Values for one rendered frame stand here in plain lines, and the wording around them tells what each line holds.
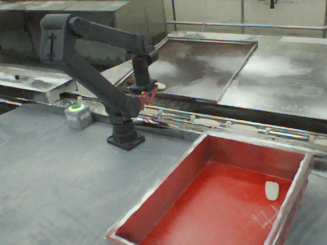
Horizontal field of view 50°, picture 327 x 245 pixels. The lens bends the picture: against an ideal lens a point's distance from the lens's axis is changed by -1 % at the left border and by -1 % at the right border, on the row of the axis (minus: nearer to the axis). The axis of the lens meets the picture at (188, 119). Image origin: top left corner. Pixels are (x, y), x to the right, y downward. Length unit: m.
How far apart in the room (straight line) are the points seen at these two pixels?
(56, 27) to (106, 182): 0.46
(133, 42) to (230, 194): 0.59
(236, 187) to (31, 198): 0.59
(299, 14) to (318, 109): 3.67
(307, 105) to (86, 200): 0.79
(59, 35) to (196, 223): 0.58
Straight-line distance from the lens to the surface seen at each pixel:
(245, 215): 0.92
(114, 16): 4.04
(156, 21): 4.98
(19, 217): 1.08
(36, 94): 1.65
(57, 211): 1.04
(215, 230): 0.88
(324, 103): 1.30
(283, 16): 4.94
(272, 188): 0.98
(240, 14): 5.10
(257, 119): 1.34
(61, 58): 0.92
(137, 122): 1.31
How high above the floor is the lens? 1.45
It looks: 28 degrees down
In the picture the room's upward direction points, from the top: 5 degrees counter-clockwise
